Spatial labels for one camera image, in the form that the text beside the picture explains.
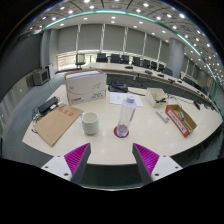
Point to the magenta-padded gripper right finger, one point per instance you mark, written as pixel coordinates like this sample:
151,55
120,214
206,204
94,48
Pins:
146,159

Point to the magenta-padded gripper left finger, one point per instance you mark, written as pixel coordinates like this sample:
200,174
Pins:
77,159

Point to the clear plastic water bottle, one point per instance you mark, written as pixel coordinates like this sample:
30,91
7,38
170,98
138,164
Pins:
126,116

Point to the white ceramic mug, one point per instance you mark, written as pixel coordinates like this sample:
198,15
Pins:
90,124

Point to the flat round red coaster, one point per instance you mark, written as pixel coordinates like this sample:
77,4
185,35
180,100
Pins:
115,133

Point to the brown paper envelope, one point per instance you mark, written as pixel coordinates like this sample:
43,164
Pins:
55,125

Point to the white remote control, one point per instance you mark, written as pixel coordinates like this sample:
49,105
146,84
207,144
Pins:
162,116

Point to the open red-edged cardboard box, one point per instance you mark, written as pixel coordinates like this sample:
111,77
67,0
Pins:
173,116

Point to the small black tool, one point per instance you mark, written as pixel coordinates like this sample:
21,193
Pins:
160,100

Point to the black power adapter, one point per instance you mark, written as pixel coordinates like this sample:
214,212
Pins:
47,105

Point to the small open white box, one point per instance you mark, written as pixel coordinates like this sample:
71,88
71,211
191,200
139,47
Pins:
152,95

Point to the white paper sheet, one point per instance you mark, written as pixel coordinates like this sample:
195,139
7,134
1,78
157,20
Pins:
116,99

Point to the large white cardboard box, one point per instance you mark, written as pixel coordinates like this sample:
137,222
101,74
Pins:
86,87

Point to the black desk telephone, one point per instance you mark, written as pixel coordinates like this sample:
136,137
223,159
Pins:
118,87

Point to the grey box monitor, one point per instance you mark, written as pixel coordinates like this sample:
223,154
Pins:
40,77

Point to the row of black office chairs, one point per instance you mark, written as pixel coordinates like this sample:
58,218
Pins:
115,58

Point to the round ceiling lights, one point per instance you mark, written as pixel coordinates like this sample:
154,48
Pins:
91,6

